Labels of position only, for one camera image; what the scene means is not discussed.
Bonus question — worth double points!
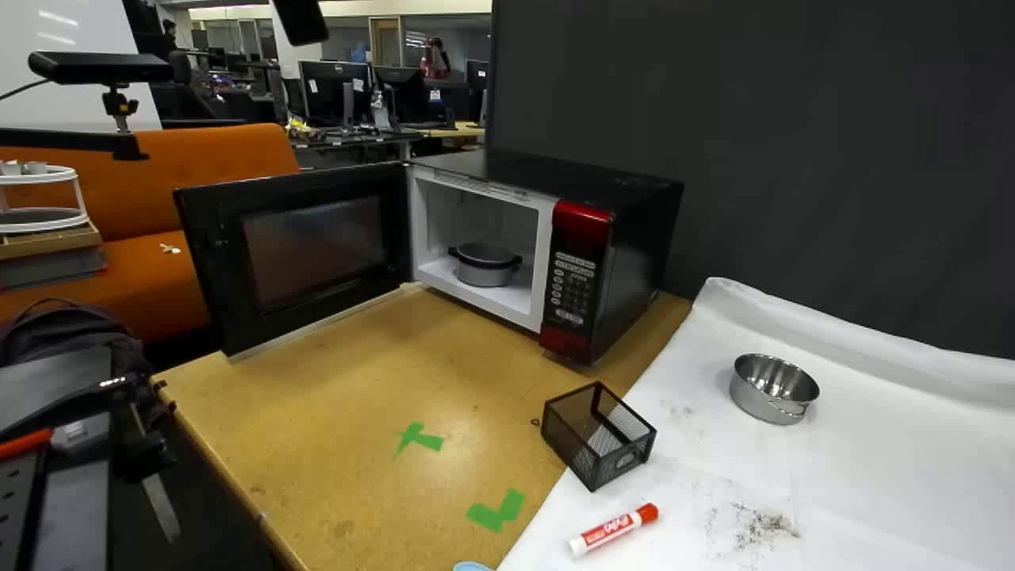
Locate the grey pot with lid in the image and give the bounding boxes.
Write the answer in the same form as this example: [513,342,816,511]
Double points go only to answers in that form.
[447,240,522,293]

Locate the black mesh box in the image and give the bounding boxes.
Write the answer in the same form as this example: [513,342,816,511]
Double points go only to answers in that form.
[539,380,659,495]

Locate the black clamp stand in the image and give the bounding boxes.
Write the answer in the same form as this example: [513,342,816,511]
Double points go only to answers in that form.
[91,367,184,549]

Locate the white marker with orange cap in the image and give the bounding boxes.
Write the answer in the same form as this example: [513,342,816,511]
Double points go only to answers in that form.
[565,503,663,563]

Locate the white table cloth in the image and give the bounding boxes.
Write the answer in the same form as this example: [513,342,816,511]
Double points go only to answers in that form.
[496,276,1015,571]

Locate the black and red microwave body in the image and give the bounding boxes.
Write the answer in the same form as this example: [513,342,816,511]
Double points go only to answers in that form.
[405,147,688,367]

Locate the stacked books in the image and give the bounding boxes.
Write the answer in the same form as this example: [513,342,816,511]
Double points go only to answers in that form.
[0,227,107,295]

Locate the black computer monitor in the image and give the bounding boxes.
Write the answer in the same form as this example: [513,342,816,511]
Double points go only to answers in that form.
[374,66,435,126]
[298,62,358,126]

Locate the green tape check mark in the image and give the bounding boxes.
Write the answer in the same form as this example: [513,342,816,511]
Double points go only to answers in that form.
[462,486,530,537]

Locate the white tiered stand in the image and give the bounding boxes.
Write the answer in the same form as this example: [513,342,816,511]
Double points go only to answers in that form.
[0,155,91,238]

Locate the orange sofa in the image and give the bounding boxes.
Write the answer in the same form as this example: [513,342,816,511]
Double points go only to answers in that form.
[0,122,305,347]

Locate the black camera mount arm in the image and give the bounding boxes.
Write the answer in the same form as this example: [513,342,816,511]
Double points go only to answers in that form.
[0,86,153,165]

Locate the black backpack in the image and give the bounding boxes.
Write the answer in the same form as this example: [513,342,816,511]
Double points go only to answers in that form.
[0,297,155,439]

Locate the black stereo camera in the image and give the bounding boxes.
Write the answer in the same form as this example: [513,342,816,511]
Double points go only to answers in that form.
[26,47,177,90]

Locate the round metal bowl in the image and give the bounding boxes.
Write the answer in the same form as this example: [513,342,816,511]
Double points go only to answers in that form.
[726,353,824,427]

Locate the green tape T mark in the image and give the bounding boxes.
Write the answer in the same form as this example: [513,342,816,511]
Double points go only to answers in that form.
[393,418,447,457]

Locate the black curtain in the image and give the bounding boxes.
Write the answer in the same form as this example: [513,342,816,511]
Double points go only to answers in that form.
[486,0,1015,363]

